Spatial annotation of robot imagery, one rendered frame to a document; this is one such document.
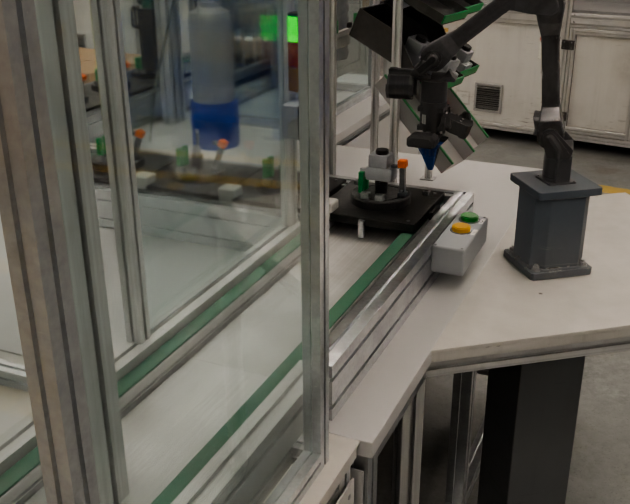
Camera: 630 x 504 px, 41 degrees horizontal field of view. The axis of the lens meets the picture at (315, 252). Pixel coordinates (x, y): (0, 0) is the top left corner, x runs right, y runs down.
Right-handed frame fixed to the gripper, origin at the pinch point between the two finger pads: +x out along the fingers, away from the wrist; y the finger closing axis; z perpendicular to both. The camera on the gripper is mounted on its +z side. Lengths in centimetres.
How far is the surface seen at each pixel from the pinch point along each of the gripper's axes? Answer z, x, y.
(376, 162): -12.1, 2.6, -2.1
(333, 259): -13.5, 17.9, -24.4
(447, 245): 9.4, 13.5, -17.8
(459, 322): 16.0, 23.6, -31.2
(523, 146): -47, 110, 398
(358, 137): -58, 30, 108
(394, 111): -15.2, -4.1, 19.1
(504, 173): 4, 24, 66
